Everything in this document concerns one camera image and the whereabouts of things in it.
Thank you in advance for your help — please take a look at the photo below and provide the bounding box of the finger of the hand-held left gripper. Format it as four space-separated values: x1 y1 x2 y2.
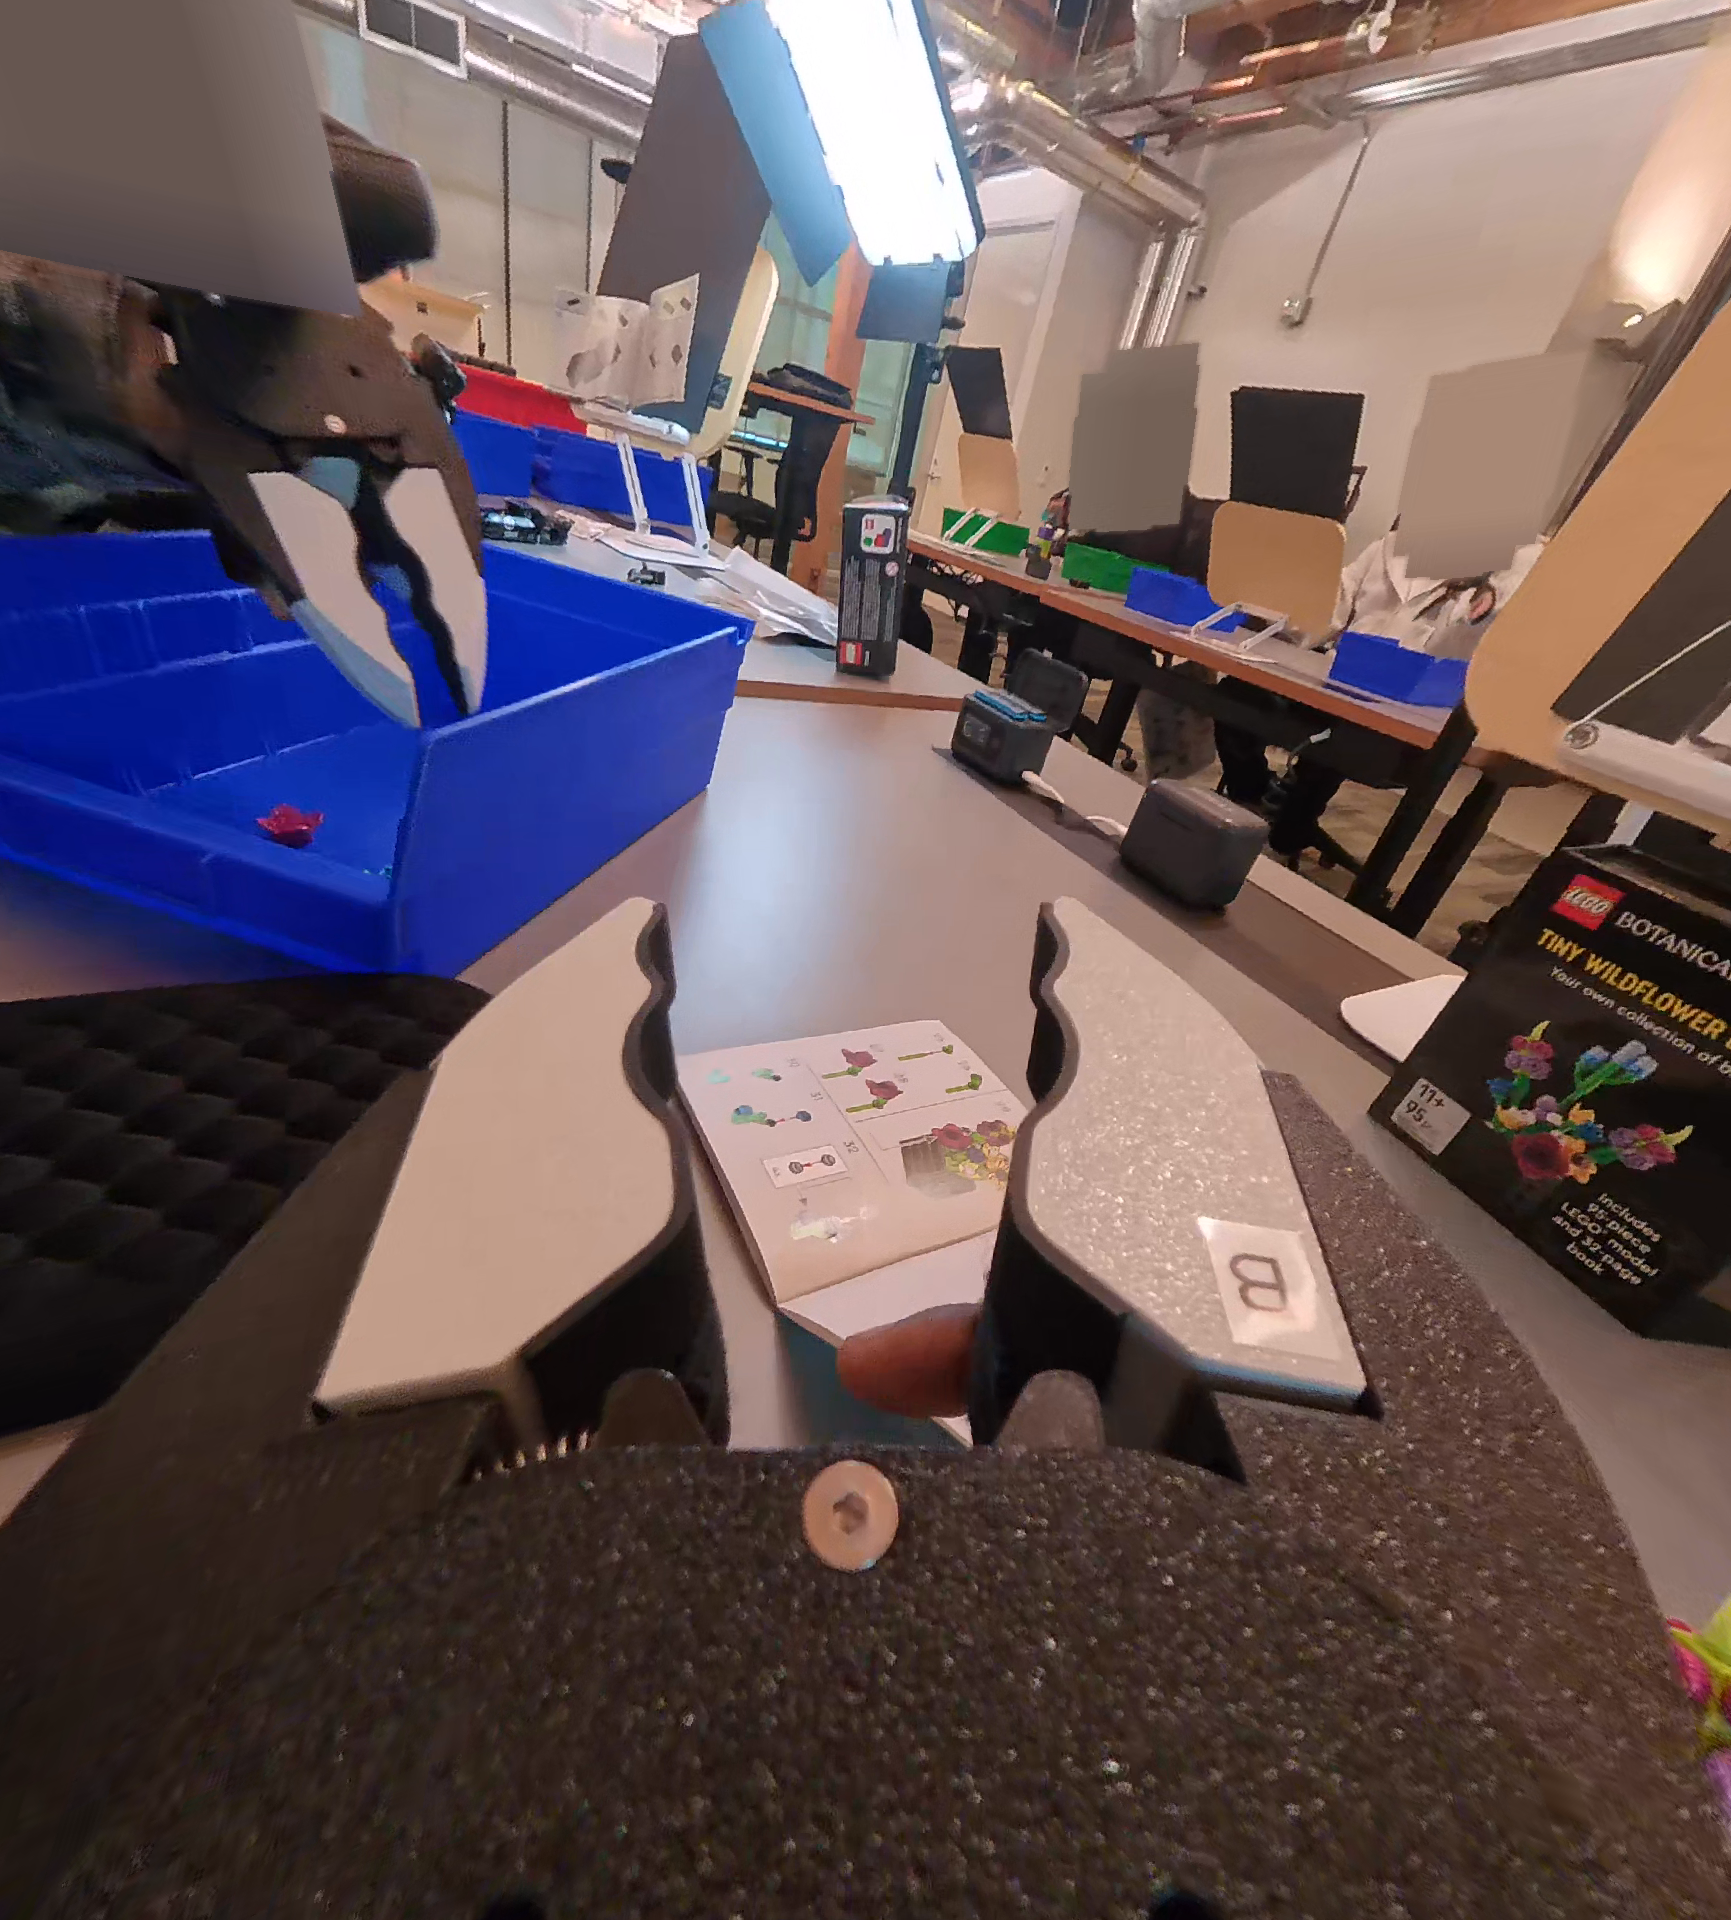
376 465 492 720
244 459 428 735

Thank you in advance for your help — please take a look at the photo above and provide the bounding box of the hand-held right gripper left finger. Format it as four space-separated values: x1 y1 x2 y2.
311 898 727 1449

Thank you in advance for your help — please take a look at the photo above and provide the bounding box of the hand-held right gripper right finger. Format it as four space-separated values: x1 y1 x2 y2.
972 898 1371 1454

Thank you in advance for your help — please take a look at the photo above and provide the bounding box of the blue plastic bin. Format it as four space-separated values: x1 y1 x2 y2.
0 527 754 979
446 408 717 532
1125 567 1253 636
1327 631 1470 711

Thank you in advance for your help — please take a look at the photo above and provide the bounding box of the lego instruction booklet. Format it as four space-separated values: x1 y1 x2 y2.
677 1020 1035 1343

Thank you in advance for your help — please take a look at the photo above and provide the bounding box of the person's left forearm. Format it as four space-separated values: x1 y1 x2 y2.
0 224 228 535

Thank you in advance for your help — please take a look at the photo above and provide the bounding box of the small black lego box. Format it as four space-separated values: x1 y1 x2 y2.
838 500 914 680

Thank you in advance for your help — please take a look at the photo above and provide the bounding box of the black lego set box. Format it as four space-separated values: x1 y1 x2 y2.
1366 844 1731 1339

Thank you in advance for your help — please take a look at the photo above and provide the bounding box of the person's right hand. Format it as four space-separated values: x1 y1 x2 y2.
835 1309 981 1416

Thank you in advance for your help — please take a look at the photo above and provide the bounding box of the red plastic bin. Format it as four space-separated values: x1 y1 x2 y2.
456 363 592 437

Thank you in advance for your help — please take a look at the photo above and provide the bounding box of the dark grey case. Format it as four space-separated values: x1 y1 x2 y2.
1122 780 1274 909

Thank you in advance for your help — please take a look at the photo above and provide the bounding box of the black foam pad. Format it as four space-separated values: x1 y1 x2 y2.
0 973 492 1464

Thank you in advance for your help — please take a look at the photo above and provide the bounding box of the black light flag panel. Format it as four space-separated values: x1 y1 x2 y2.
596 30 780 437

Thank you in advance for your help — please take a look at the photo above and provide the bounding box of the black case with blue top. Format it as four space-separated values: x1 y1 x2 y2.
949 688 1059 785

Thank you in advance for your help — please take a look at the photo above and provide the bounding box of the long wooden table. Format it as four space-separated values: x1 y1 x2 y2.
901 527 1480 933

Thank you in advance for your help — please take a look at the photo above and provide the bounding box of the green plastic bin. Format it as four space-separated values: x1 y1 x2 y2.
1059 538 1184 597

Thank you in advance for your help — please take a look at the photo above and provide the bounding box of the plain wooden board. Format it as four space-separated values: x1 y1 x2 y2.
1209 504 1350 638

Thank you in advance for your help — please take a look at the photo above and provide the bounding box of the wooden board with black panel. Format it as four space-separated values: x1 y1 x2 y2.
1465 269 1731 844

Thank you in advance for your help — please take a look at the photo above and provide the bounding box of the white cable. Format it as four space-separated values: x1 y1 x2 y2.
1024 774 1129 844

